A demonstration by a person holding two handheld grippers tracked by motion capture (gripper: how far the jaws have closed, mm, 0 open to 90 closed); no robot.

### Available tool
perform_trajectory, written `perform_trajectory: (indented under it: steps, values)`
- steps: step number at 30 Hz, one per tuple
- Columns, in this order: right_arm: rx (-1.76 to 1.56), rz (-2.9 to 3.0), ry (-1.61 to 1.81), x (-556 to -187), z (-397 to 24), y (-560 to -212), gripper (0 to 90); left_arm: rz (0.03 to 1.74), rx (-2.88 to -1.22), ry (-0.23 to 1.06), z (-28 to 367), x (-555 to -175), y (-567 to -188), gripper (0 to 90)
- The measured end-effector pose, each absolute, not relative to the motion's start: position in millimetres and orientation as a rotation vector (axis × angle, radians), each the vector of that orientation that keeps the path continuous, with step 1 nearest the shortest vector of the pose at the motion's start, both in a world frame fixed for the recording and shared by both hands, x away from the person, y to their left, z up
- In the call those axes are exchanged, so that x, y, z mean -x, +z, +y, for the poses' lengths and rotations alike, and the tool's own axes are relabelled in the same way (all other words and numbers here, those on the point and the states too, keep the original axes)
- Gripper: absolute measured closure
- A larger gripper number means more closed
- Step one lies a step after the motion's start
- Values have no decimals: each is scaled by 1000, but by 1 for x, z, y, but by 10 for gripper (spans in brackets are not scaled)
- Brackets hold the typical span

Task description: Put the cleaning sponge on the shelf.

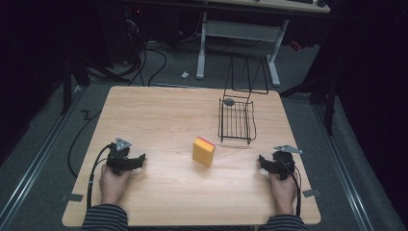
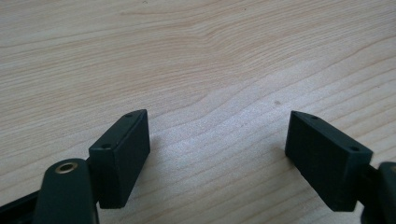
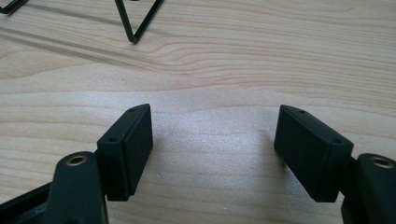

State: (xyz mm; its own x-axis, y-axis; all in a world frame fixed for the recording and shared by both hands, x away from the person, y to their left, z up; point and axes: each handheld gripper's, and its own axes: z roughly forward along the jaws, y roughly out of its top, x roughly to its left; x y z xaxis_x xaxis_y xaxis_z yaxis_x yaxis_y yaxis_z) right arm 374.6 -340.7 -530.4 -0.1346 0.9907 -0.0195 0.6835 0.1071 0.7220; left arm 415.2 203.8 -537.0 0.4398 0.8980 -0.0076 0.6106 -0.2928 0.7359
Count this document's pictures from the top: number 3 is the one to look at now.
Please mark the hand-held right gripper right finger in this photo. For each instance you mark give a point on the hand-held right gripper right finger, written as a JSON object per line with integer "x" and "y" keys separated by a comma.
{"x": 311, "y": 155}

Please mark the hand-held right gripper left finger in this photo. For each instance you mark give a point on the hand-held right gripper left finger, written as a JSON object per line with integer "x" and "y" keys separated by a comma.
{"x": 124, "y": 155}

